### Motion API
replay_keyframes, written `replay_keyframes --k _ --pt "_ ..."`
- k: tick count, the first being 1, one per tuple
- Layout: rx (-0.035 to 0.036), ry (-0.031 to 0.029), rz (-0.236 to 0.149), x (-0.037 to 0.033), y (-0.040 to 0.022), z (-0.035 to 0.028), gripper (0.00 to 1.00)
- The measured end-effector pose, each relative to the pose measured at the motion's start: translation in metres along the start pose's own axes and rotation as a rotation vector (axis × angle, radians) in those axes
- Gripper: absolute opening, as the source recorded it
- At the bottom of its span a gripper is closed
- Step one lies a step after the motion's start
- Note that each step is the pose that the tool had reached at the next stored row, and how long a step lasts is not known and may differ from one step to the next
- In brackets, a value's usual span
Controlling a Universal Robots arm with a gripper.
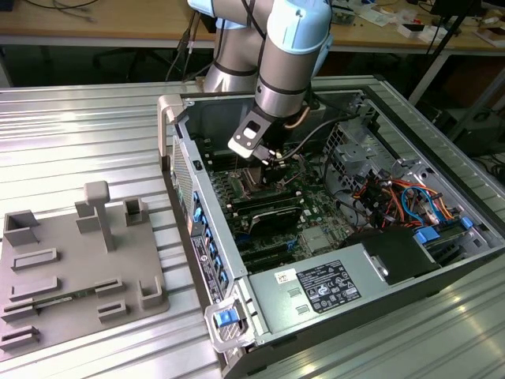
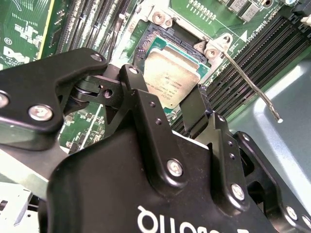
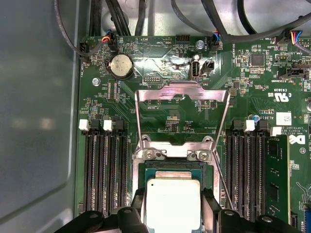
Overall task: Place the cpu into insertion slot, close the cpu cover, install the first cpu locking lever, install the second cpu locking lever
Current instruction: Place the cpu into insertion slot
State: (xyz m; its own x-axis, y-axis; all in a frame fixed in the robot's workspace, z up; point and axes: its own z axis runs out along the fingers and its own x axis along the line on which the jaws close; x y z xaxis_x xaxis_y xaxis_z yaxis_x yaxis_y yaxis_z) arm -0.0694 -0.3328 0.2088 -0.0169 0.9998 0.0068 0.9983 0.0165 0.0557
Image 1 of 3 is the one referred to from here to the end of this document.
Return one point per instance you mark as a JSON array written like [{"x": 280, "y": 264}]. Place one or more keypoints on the thin metal locking lever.
[{"x": 236, "y": 166}]

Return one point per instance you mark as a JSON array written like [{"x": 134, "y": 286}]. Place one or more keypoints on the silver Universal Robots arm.
[{"x": 284, "y": 67}]

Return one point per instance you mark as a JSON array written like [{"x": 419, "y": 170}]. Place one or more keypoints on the black RAM slot bank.
[{"x": 221, "y": 156}]

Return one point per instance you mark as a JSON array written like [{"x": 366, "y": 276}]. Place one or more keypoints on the black CPU socket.
[{"x": 236, "y": 184}]

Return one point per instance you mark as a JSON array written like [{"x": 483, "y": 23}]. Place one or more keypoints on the installed black RAM sticks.
[{"x": 260, "y": 202}]

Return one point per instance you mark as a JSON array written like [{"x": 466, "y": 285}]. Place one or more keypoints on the perforated metal drive cage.
[{"x": 355, "y": 158}]

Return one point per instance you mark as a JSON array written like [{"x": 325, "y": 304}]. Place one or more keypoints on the green motherboard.
[{"x": 315, "y": 205}]

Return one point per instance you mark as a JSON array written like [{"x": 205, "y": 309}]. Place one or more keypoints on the black graphics card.
[{"x": 272, "y": 221}]

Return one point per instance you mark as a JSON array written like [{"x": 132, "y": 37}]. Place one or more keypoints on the silver chipset heatsink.
[{"x": 315, "y": 240}]

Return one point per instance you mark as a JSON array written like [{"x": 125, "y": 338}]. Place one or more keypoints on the open grey PC case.
[{"x": 225, "y": 237}]

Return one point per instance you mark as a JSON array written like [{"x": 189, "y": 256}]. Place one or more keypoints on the small white box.
[{"x": 410, "y": 33}]

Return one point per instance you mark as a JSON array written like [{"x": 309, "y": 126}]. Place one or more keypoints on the black plastic shroud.
[{"x": 394, "y": 252}]

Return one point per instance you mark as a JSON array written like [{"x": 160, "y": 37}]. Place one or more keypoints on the blue disk carrier tab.
[{"x": 427, "y": 236}]

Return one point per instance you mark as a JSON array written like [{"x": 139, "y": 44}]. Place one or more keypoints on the grey power supply unit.
[{"x": 276, "y": 312}]

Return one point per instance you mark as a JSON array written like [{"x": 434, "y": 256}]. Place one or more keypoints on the blue case latch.
[{"x": 223, "y": 319}]

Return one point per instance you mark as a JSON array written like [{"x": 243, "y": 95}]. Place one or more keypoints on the wooden desk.
[{"x": 118, "y": 19}]

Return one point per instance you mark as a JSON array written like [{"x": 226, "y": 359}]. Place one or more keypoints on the small blue clip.
[{"x": 466, "y": 223}]

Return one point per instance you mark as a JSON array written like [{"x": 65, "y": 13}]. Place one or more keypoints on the grey parts rack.
[{"x": 79, "y": 268}]

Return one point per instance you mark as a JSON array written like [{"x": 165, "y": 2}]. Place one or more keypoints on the green RAM stick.
[{"x": 63, "y": 299}]

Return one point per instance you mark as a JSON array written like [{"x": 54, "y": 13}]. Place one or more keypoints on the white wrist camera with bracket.
[{"x": 242, "y": 148}]

